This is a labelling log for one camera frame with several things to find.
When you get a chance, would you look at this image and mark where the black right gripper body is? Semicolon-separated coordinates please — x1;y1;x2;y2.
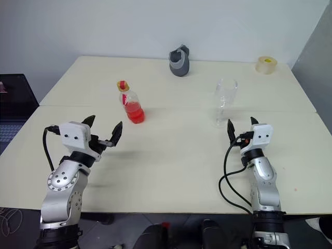
230;131;255;149

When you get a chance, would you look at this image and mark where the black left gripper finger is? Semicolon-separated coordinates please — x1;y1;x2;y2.
108;120;123;147
80;115;96;129

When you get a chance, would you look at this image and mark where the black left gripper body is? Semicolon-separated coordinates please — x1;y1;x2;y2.
89;134;114;157

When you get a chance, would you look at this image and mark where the plastic bottle with red liquid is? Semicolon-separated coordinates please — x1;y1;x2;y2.
118;87;146;126

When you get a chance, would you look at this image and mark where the clear plastic cup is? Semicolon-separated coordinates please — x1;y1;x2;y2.
211;78;238;129

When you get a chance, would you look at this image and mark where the translucent tape roll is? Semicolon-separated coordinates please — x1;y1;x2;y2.
255;55;278;75

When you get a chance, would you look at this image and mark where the black laptop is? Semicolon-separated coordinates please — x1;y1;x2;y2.
0;73;40;156

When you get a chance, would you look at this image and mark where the gray rounded holder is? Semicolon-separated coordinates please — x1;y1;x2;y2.
169;44;190;77

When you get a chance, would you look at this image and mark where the gray partition panel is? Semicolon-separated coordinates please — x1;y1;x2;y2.
290;0;332;113

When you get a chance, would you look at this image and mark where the dark rounded shape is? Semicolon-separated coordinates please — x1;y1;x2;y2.
199;218;234;249
131;222;172;249

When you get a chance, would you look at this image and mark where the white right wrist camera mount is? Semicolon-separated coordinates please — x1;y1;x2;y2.
239;123;273;157

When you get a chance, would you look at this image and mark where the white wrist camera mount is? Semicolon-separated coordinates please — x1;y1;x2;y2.
58;121;102;162
239;123;273;157

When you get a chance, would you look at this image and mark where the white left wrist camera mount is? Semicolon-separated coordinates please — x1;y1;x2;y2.
58;121;102;162

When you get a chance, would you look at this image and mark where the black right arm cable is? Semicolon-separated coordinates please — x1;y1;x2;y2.
218;134;254;215

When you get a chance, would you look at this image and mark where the thin white cable tangle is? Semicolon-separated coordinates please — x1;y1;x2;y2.
0;206;24;236

